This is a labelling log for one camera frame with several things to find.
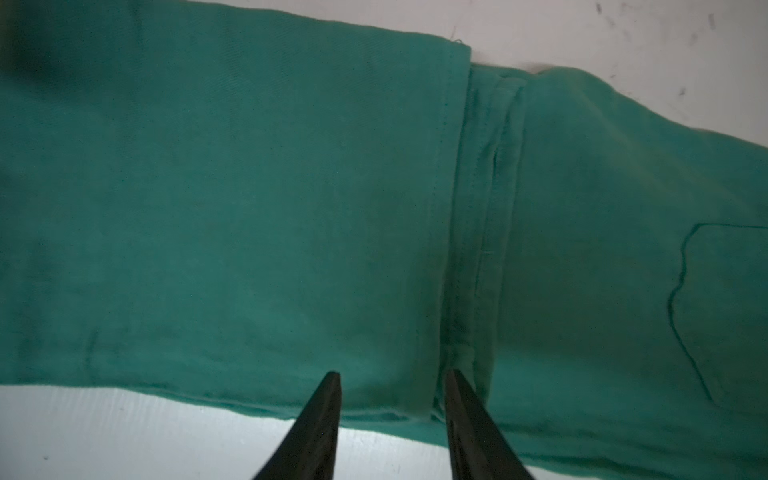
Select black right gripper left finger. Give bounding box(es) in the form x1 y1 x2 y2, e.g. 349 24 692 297
253 372 342 480

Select green trousers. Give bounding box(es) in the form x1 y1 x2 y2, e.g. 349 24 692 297
1 1 767 479

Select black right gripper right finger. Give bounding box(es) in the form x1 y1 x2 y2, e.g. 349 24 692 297
444 369 534 480

